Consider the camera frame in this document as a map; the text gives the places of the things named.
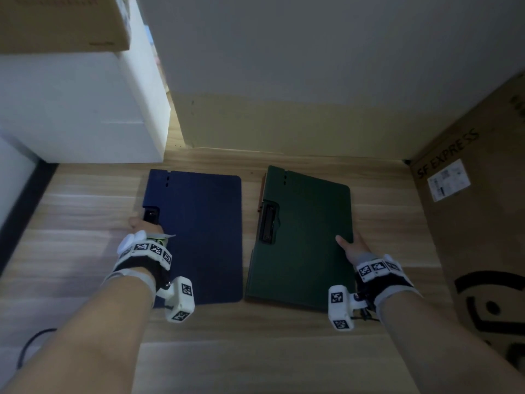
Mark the white shipping label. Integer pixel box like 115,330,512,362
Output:
427,158,471,203

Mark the black cable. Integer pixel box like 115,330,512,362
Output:
16,327,58,370

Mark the person's left hand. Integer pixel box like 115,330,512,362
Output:
128,216,165,237

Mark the plain brown cardboard box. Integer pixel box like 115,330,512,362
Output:
0,0,133,54

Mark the person's right forearm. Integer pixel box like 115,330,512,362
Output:
377,289,525,394

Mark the white cabinet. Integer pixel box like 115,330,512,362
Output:
0,0,171,165

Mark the white wrist mount with markers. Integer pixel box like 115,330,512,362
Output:
328,253,424,332
101,230,196,324

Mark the dark green clipboard folder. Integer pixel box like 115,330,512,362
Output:
244,165,357,313

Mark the large printed cardboard box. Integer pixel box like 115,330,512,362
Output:
404,71,525,376

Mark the person's left forearm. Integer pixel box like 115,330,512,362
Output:
0,273,157,394

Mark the dark blue clipboard folder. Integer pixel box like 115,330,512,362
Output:
141,168,243,311

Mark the person's right hand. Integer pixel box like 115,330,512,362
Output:
335,233,373,265

